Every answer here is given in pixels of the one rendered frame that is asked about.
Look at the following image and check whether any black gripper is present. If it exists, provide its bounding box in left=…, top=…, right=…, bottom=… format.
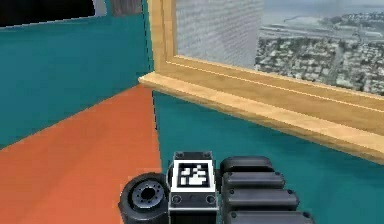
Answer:
left=118, top=171, right=172, bottom=224

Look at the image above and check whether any wooden framed window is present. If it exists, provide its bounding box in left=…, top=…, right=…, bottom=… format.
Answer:
left=137, top=0, right=384, bottom=166

